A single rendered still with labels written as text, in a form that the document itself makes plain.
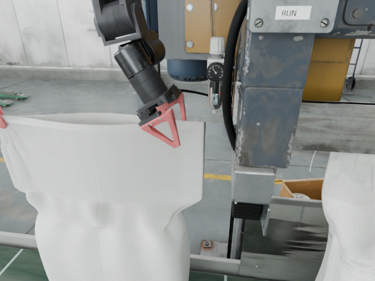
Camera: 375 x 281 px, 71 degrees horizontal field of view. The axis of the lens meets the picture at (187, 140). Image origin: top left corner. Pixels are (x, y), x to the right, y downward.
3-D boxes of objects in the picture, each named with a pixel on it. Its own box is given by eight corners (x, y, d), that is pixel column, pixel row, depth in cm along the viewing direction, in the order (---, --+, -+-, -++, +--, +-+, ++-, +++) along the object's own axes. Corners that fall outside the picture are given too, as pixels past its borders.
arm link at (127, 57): (104, 54, 48) (126, 38, 45) (123, 47, 54) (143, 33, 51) (126, 87, 50) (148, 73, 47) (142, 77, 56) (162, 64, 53)
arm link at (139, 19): (90, 14, 46) (131, 3, 43) (122, 10, 56) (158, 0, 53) (113, 80, 51) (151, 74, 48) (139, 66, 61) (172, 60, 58)
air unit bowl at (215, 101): (207, 110, 55) (208, 81, 53) (208, 105, 58) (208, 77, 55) (221, 110, 55) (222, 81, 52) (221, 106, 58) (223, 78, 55)
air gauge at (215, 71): (205, 82, 51) (206, 62, 50) (206, 80, 53) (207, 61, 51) (224, 82, 51) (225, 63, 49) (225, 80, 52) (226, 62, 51)
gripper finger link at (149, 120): (195, 130, 54) (171, 90, 51) (190, 144, 48) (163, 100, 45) (168, 143, 56) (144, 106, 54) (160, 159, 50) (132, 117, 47)
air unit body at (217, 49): (205, 117, 55) (207, 37, 48) (206, 110, 59) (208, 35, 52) (226, 118, 54) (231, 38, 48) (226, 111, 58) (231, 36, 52)
